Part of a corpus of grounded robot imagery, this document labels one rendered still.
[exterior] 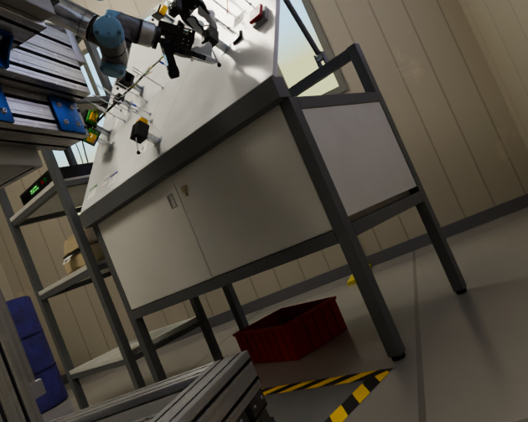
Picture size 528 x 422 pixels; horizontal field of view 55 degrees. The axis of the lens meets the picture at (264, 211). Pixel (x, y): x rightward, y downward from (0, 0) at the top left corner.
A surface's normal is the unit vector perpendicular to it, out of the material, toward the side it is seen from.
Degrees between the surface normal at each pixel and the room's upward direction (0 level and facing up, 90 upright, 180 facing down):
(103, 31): 89
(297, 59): 90
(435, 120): 90
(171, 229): 90
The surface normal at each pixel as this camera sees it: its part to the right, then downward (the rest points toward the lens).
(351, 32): -0.28, 0.05
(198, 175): -0.61, 0.21
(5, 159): 0.88, -0.39
